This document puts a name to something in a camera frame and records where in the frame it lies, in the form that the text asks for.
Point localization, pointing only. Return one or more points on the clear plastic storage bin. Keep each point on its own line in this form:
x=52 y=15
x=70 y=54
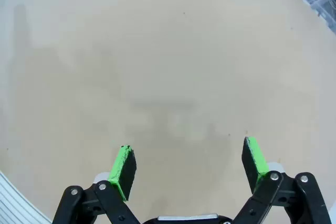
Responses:
x=324 y=1

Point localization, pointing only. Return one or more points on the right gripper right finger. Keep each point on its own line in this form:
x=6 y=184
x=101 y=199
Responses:
x=253 y=163

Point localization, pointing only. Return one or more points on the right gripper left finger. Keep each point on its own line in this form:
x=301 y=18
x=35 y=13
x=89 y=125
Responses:
x=123 y=171

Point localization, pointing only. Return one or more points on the white ribbed panel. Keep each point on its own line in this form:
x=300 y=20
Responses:
x=13 y=205

